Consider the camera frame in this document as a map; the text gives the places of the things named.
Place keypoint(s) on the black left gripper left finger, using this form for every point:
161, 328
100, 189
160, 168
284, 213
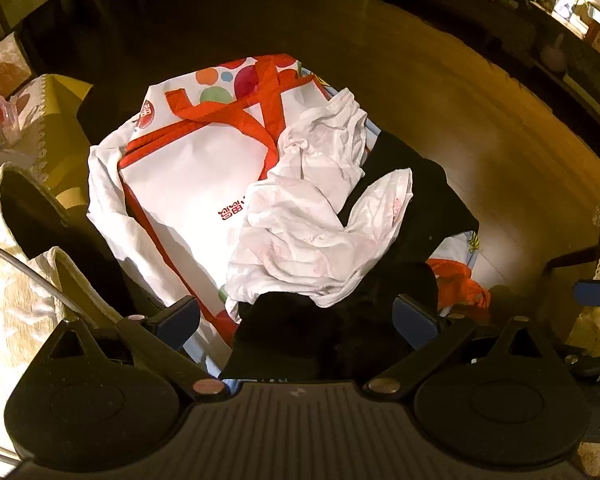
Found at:
157, 342

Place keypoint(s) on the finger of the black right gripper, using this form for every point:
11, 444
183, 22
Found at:
586, 292

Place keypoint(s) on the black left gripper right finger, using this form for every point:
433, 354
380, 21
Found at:
433, 339

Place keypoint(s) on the white t-shirt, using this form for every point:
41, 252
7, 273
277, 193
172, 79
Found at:
203, 216

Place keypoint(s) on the black garment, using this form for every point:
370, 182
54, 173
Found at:
287, 337

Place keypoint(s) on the gold lace tablecloth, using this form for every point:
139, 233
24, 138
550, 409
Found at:
50, 271

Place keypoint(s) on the white red storage bag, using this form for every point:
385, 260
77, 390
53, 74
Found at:
256, 96

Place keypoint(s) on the dark wooden sideboard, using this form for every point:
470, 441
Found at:
541, 51

